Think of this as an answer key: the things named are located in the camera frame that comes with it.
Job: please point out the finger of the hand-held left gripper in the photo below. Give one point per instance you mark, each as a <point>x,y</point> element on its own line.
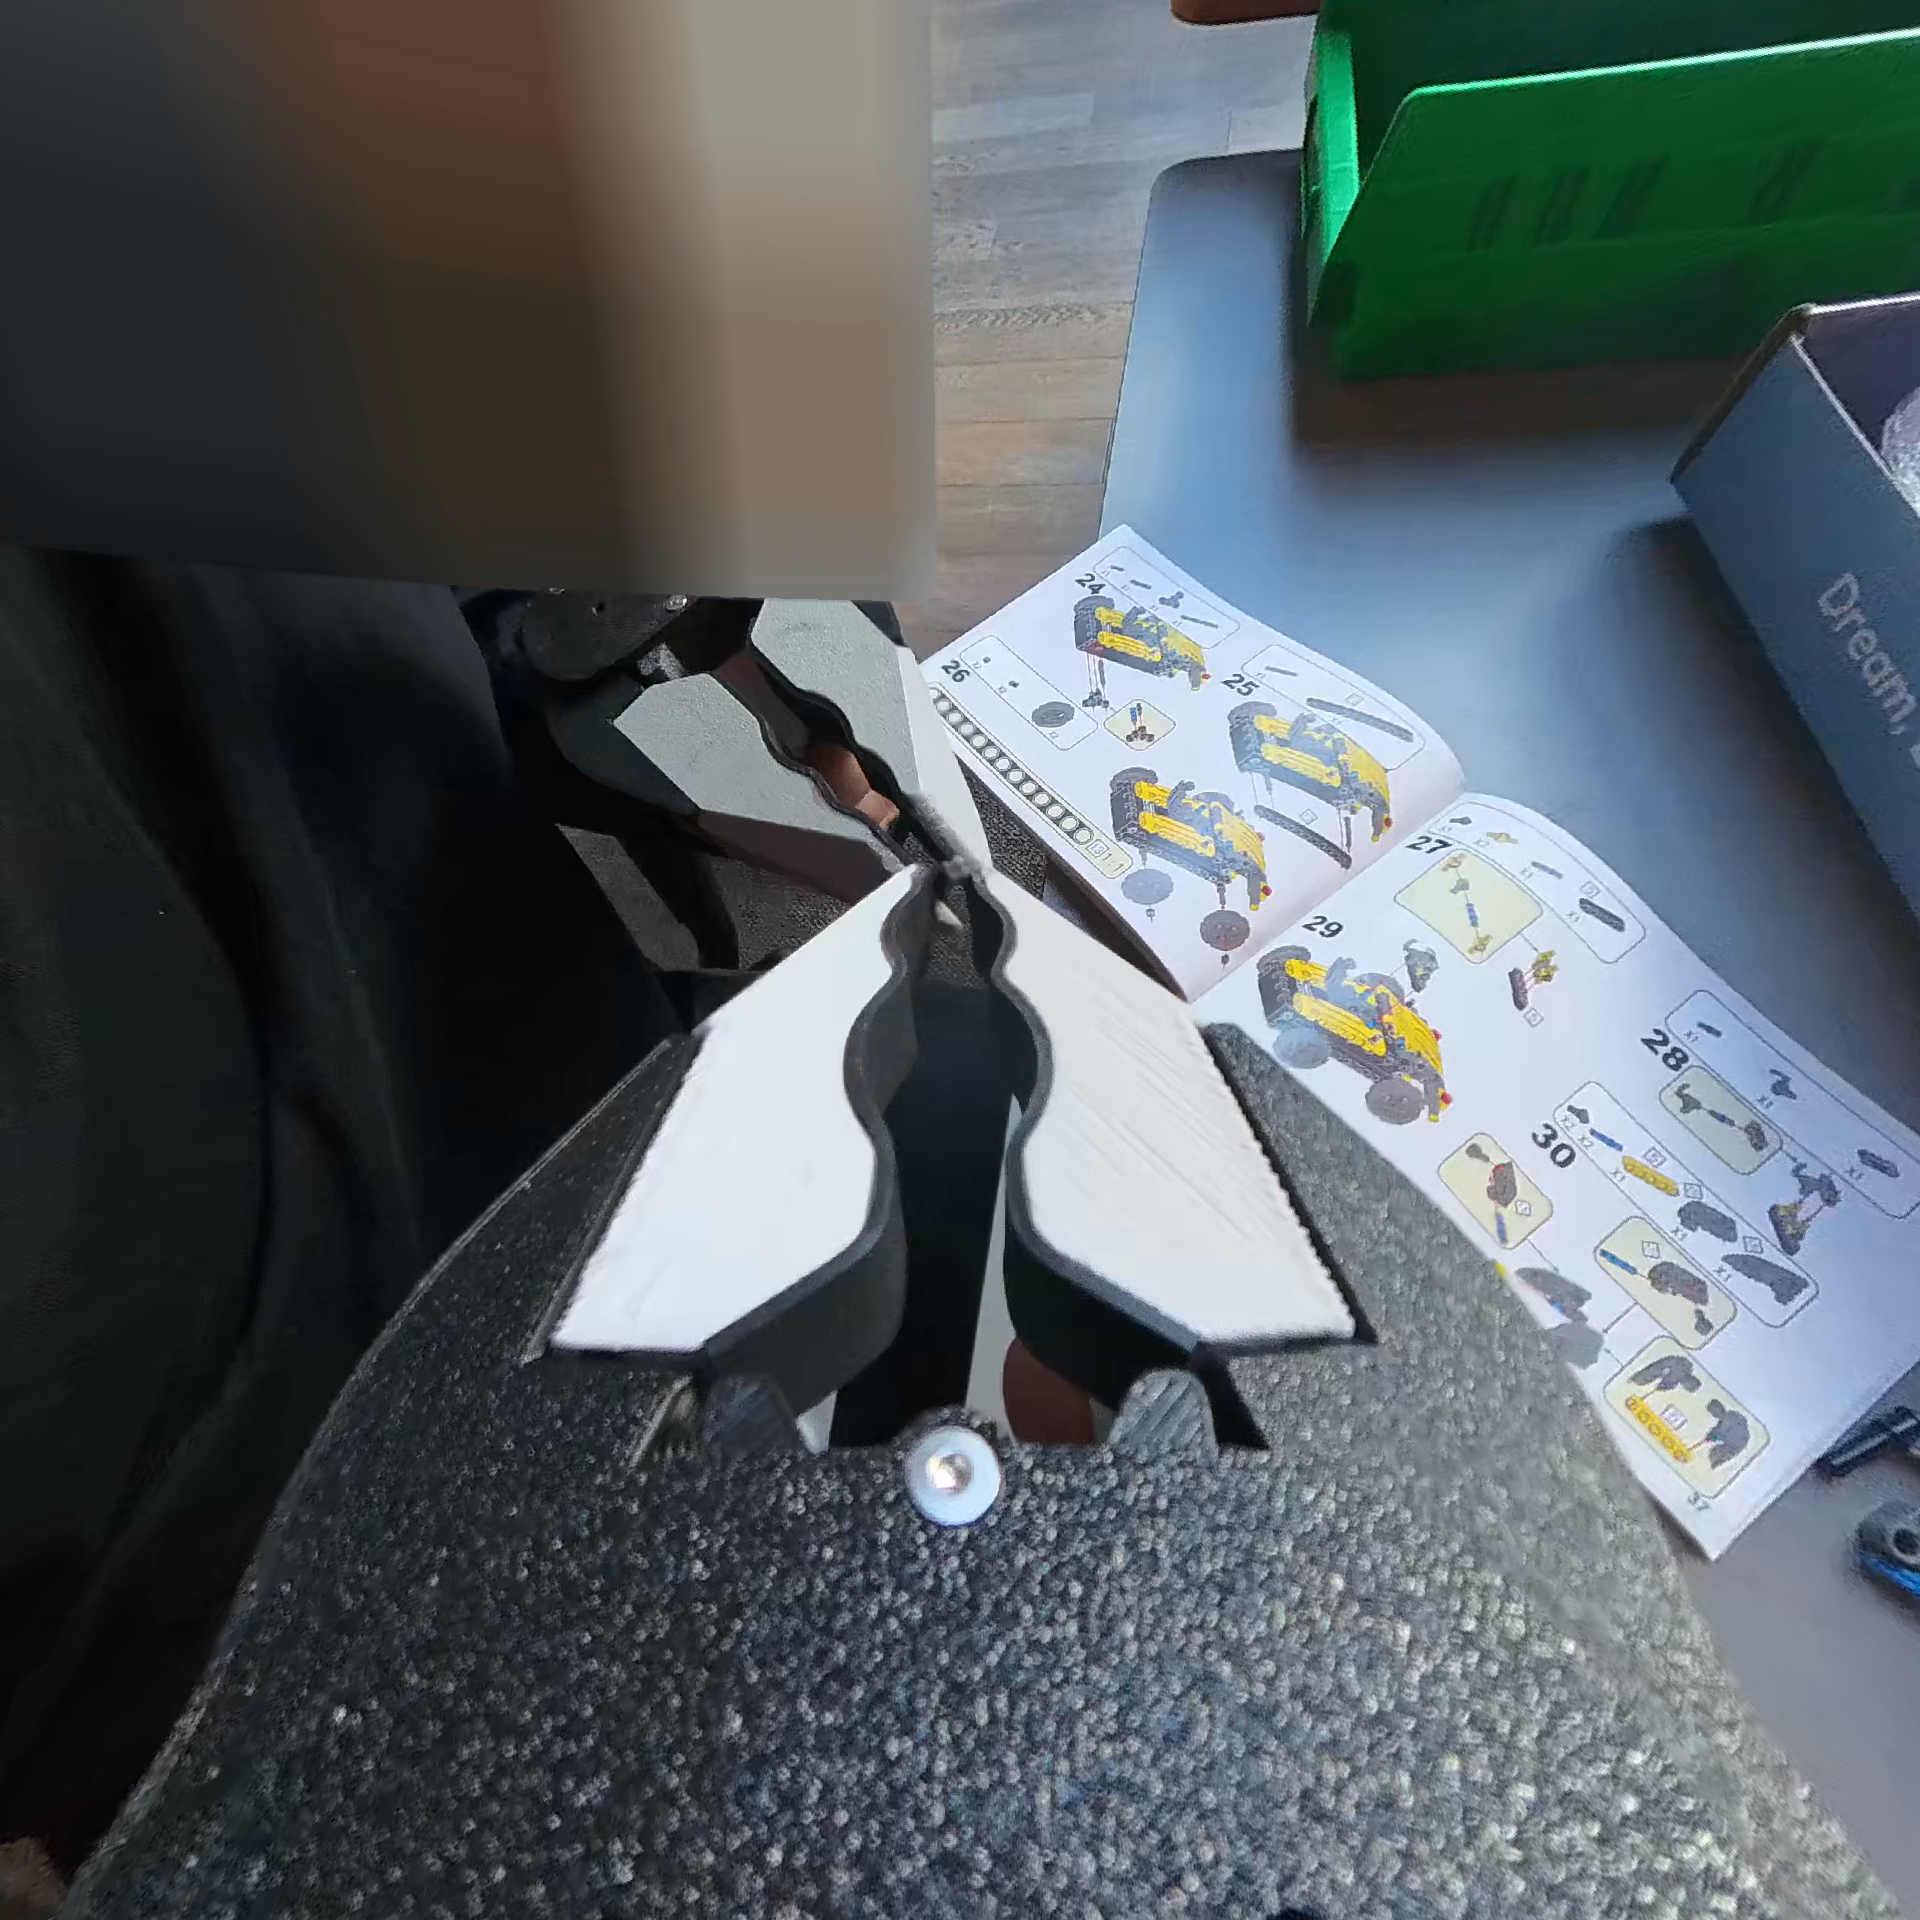
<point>870,677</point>
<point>750,766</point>

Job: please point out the instruction booklet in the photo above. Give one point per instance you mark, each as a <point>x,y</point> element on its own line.
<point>1441,990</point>

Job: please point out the pile of brick parts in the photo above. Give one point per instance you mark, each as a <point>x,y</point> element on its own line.
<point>1876,1487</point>

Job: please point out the green bin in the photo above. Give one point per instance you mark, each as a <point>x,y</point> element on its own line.
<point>1621,181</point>

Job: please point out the grey desk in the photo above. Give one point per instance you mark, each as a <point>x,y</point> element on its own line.
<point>1501,510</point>

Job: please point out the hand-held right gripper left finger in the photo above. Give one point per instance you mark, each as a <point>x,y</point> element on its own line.
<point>737,1187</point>

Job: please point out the blue cardboard box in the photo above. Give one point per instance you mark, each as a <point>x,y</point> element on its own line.
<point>1830,571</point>

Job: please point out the person's right hand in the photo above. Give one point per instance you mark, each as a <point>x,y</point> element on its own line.
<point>1045,1387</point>

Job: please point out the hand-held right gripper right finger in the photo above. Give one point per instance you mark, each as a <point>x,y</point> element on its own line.
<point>1186,1187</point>

